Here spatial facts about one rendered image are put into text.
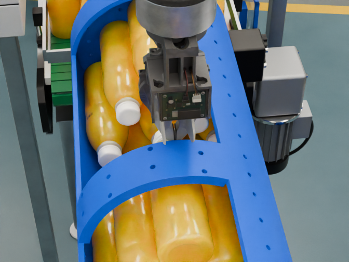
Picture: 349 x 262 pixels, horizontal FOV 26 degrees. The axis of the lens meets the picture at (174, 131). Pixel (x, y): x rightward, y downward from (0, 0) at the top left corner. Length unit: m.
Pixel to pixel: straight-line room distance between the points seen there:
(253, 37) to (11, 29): 0.49
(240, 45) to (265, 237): 0.66
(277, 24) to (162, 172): 1.05
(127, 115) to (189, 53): 0.39
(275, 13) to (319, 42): 1.29
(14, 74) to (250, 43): 0.55
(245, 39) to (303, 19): 1.79
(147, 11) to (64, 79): 0.81
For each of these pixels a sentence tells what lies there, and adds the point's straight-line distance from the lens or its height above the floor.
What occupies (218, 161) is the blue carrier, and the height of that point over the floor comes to 1.22.
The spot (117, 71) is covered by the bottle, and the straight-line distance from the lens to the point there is 1.24.
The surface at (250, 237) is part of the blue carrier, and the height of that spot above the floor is 1.22.
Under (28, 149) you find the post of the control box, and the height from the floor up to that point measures 0.59.
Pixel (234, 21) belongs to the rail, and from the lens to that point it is 1.64.
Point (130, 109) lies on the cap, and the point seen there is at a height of 1.13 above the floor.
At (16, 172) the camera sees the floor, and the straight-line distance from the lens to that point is 2.68.
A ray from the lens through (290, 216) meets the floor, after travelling 2.52.
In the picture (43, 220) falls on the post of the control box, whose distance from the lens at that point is 2.12.
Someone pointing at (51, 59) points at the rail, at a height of 0.96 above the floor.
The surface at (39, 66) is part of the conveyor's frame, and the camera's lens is 1.66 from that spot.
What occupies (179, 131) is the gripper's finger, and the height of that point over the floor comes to 1.24.
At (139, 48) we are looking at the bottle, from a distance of 1.21.
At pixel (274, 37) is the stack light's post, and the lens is 1.98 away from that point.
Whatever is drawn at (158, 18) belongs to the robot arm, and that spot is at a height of 1.46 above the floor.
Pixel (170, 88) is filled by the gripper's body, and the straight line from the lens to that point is 0.86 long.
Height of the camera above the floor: 1.94
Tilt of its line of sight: 45 degrees down
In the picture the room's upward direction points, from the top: straight up
